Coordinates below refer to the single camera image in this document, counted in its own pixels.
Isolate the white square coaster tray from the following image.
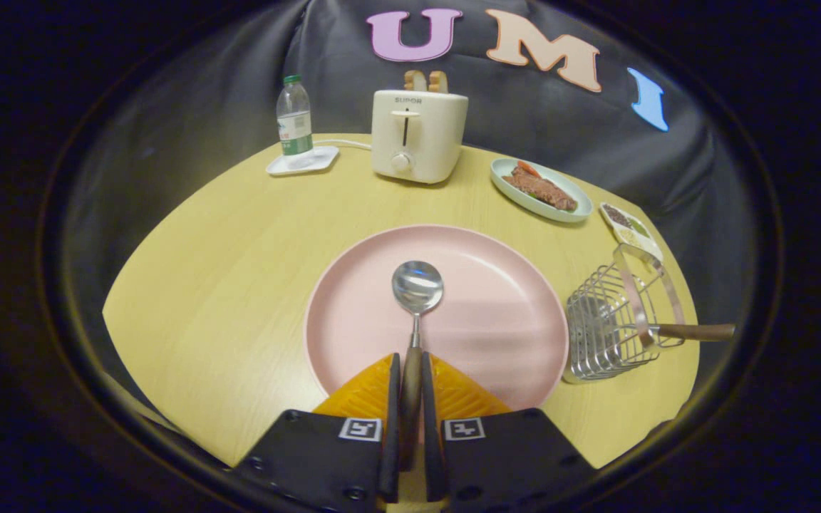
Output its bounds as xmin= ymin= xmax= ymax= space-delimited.
xmin=266 ymin=145 xmax=340 ymax=177

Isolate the clear plastic water bottle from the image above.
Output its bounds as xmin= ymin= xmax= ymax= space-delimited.
xmin=276 ymin=75 xmax=314 ymax=157

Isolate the pink round plate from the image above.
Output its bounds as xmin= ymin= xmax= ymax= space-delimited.
xmin=304 ymin=225 xmax=569 ymax=413

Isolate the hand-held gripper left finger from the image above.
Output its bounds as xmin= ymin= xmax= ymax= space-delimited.
xmin=232 ymin=353 xmax=402 ymax=513

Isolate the wooden handled metal fork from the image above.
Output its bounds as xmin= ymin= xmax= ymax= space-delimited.
xmin=596 ymin=299 xmax=736 ymax=343

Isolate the wooden handled metal spoon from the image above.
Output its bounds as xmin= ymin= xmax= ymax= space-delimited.
xmin=391 ymin=261 xmax=445 ymax=471

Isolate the white divided seasoning dish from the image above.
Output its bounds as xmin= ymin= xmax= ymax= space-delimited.
xmin=599 ymin=202 xmax=664 ymax=263

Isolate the metal wire basket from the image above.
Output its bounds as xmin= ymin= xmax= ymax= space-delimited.
xmin=562 ymin=244 xmax=686 ymax=384

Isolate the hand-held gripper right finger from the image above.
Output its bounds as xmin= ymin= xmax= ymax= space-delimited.
xmin=421 ymin=351 xmax=597 ymax=513

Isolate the brown meat slice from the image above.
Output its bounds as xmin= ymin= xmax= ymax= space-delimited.
xmin=502 ymin=168 xmax=579 ymax=212

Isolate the cream white toaster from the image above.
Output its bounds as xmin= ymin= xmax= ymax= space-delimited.
xmin=371 ymin=89 xmax=469 ymax=185

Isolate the pale green food plate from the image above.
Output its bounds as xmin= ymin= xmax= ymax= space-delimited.
xmin=490 ymin=157 xmax=593 ymax=224

